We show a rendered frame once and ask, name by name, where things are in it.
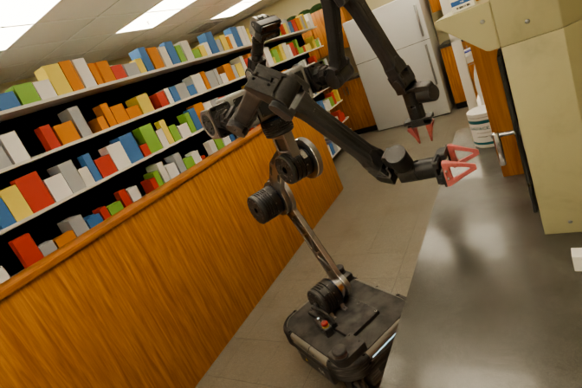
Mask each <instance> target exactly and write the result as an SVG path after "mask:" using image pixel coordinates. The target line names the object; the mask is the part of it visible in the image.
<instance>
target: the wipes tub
mask: <svg viewBox="0 0 582 388"><path fill-rule="evenodd" d="M466 114H467V117H468V121H469V127H470V130H471V133H472V136H473V140H474V143H475V146H477V147H480V148H488V147H493V146H495V144H494V141H493V139H491V135H490V134H492V130H491V126H490V123H489V119H488V114H487V110H486V107H485V105H481V106H478V107H475V108H472V109H470V110H469V111H467V113H466Z"/></svg>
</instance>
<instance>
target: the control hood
mask: <svg viewBox="0 0 582 388"><path fill-rule="evenodd" d="M434 26H436V28H437V29H440V30H442V31H444V32H446V33H448V34H450V35H453V36H455V37H457V38H459V39H461V40H464V41H465V42H468V43H470V44H472V45H475V46H476V47H478V48H480V49H483V50H486V51H492V50H495V49H499V48H500V46H501V45H500V40H499V36H498V33H497V29H496V25H495V19H494V15H493V11H492V7H491V3H490V0H479V1H476V5H474V6H471V7H469V8H467V9H464V10H460V11H458V12H456V13H454V14H453V13H452V11H451V12H449V13H448V14H446V15H445V16H443V17H442V18H440V19H439V20H437V21H436V22H435V23H434Z"/></svg>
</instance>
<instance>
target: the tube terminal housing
mask: <svg viewBox="0 0 582 388"><path fill-rule="evenodd" d="M490 3H491V7H492V11H493V15H494V19H495V25H496V29H497V33H498V36H499V40H500V45H501V51H502V55H503V59H504V62H505V66H506V70H507V74H508V80H509V84H510V88H511V92H512V95H513V99H514V106H515V110H516V113H517V118H518V121H519V125H520V129H521V136H522V139H523V143H524V147H525V151H526V155H527V162H528V165H529V169H530V172H531V177H532V180H533V187H534V191H535V195H536V198H537V202H538V206H539V210H540V216H541V221H542V224H543V228H544V231H545V234H546V235H547V234H559V233H571V232H582V0H490Z"/></svg>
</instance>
